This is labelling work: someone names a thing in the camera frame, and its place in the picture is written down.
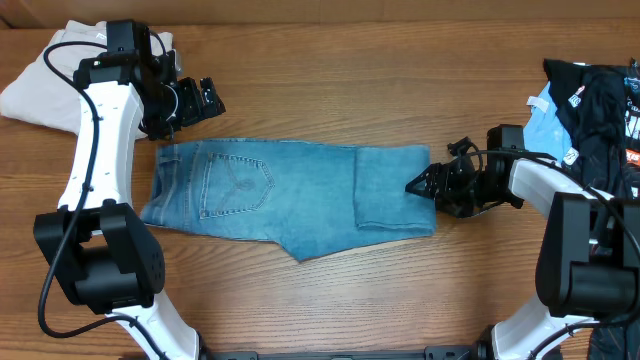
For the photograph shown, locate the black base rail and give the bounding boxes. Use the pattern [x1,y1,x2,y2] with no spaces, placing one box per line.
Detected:
[206,345,473,360]

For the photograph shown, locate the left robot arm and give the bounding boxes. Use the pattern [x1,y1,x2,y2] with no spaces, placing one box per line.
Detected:
[33,20,225,359]

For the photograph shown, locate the blue denim jeans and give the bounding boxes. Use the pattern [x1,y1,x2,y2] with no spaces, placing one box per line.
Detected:
[141,138,437,261]

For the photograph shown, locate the folded beige trousers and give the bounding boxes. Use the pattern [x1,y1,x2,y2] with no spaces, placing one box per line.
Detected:
[0,19,176,136]

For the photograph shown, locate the black printed t-shirt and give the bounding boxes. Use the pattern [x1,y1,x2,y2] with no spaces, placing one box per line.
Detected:
[543,59,639,199]

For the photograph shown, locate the light blue garment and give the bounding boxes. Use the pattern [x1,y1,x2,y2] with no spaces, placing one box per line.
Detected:
[523,83,572,162]

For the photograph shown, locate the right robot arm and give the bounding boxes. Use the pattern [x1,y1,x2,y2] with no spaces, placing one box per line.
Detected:
[405,125,639,359]

